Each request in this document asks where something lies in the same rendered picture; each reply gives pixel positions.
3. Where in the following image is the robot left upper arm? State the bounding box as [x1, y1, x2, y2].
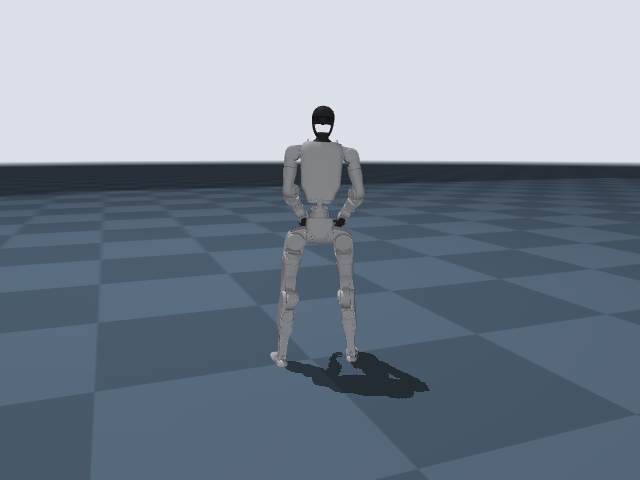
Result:
[282, 145, 302, 198]

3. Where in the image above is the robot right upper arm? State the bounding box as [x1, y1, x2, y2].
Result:
[342, 147, 365, 200]

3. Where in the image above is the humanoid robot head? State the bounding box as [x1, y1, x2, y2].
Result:
[312, 106, 335, 142]

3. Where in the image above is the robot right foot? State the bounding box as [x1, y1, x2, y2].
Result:
[346, 347, 358, 362]

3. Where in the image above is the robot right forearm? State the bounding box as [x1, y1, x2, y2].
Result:
[337, 197, 363, 223]

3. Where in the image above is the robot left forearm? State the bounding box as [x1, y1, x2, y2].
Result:
[283, 195, 309, 223]

